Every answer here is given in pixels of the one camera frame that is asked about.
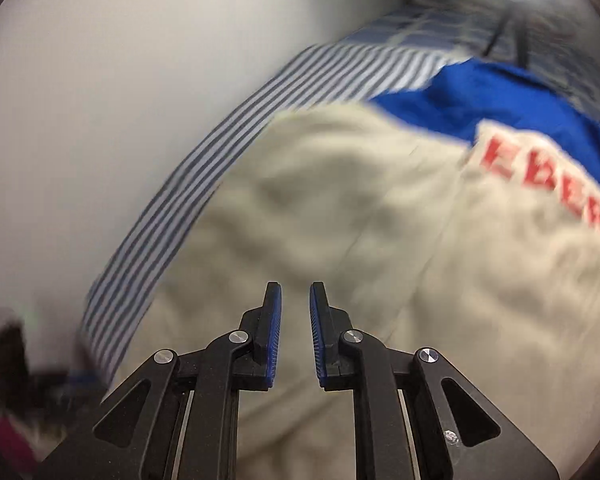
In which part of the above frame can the blue striped bed sheet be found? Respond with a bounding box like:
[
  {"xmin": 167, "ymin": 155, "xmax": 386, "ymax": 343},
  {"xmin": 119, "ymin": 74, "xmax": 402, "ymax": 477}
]
[{"xmin": 77, "ymin": 42, "xmax": 461, "ymax": 386}]

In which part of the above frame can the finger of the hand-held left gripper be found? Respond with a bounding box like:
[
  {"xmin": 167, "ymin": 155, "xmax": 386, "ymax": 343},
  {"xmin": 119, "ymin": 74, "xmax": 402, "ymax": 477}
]
[{"xmin": 62, "ymin": 369, "xmax": 107, "ymax": 393}]

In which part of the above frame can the black tripod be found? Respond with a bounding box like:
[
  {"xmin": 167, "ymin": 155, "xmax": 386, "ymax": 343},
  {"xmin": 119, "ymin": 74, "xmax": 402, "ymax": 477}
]
[{"xmin": 482, "ymin": 0, "xmax": 532, "ymax": 67}]

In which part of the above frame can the blue and cream jacket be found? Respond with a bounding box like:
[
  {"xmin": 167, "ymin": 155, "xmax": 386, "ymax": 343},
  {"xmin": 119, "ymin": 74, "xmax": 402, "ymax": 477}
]
[{"xmin": 100, "ymin": 57, "xmax": 600, "ymax": 480}]

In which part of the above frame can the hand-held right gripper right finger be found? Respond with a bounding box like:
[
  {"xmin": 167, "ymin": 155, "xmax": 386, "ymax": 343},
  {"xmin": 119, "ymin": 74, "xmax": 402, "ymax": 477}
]
[{"xmin": 309, "ymin": 281, "xmax": 562, "ymax": 480}]

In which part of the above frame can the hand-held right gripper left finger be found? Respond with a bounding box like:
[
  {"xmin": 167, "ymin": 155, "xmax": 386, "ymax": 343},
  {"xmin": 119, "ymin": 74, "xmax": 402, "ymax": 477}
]
[{"xmin": 35, "ymin": 281, "xmax": 283, "ymax": 480}]

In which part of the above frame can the blue checked bed sheet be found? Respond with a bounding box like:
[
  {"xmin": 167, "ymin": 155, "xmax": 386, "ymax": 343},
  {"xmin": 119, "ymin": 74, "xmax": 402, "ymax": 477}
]
[{"xmin": 340, "ymin": 2, "xmax": 600, "ymax": 126}]

